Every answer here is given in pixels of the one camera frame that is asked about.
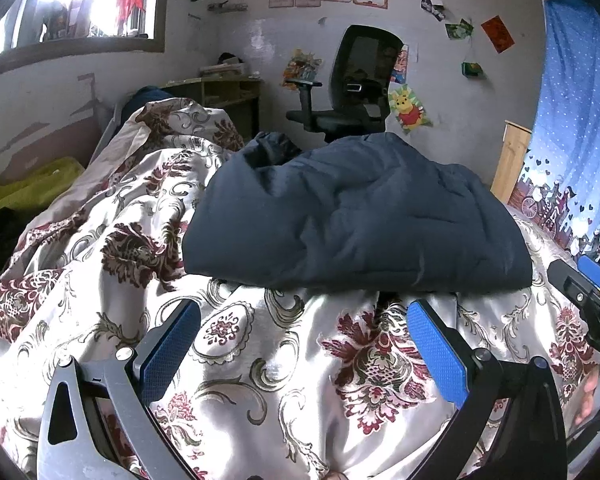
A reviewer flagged light wooden board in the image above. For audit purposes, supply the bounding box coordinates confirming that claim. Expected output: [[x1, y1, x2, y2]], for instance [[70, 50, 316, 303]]
[[490, 120, 532, 203]]

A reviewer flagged black mesh office chair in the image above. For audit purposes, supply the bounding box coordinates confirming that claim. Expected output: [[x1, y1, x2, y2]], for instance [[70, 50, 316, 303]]
[[285, 25, 405, 143]]

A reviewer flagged green wall photo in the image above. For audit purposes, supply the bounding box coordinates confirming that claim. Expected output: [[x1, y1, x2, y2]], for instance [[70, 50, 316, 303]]
[[445, 19, 474, 41]]

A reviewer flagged floral satin bedspread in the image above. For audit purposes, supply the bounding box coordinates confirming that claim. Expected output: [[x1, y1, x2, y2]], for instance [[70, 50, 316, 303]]
[[0, 97, 600, 480]]

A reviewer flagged dark cloth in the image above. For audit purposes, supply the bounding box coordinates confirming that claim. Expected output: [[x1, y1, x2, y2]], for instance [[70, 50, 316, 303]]
[[0, 207, 36, 291]]

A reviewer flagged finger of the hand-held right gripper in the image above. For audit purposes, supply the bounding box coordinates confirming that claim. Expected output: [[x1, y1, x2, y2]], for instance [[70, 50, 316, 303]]
[[577, 255, 600, 292], [546, 259, 600, 308]]

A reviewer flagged colourful cartoon wall poster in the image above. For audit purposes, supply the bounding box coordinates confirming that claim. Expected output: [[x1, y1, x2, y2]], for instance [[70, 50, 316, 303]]
[[280, 49, 323, 91]]

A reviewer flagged wooden corner desk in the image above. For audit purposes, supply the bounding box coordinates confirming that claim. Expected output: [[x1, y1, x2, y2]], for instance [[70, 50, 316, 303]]
[[162, 75, 263, 143]]

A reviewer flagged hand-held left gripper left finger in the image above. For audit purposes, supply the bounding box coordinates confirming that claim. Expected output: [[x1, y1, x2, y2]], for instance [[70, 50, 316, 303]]
[[36, 299, 202, 480]]

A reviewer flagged clutter on desk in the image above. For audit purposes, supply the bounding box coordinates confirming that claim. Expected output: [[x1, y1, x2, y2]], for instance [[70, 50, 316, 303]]
[[200, 52, 248, 78]]

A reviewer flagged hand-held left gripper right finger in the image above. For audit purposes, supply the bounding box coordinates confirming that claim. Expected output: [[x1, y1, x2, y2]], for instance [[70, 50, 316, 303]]
[[406, 299, 567, 480]]

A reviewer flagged person's right hand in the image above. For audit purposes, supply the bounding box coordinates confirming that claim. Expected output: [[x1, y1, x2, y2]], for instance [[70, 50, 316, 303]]
[[575, 375, 600, 426]]

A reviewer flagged cartoon poster behind chair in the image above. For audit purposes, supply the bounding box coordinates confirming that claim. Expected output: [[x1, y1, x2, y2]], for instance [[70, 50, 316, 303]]
[[391, 44, 410, 85]]

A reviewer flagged dark blue pillow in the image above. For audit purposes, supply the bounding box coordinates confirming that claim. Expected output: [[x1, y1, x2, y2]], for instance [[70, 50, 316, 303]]
[[130, 86, 173, 121]]

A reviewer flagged dark navy padded jacket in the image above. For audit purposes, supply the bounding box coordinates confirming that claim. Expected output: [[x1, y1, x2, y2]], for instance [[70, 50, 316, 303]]
[[181, 131, 533, 293]]

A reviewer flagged blue dotted curtain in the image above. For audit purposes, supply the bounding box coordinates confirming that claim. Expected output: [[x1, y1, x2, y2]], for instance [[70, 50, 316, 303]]
[[507, 0, 600, 263]]

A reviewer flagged red paper wall card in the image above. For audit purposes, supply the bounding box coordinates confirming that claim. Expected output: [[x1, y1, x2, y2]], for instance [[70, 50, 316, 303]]
[[481, 15, 515, 53]]

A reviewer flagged window with grey frame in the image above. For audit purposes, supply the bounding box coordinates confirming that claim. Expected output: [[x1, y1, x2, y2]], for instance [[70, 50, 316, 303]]
[[0, 0, 173, 78]]

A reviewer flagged yellow-green blanket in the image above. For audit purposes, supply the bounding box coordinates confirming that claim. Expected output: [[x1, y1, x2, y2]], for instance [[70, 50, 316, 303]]
[[0, 157, 86, 221]]

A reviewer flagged yellow bear wall sticker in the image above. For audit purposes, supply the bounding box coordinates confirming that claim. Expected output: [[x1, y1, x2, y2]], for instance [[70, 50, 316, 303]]
[[387, 85, 433, 134]]

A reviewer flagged grey bed headboard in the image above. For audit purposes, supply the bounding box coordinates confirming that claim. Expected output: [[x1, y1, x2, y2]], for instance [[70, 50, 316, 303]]
[[92, 102, 126, 161]]

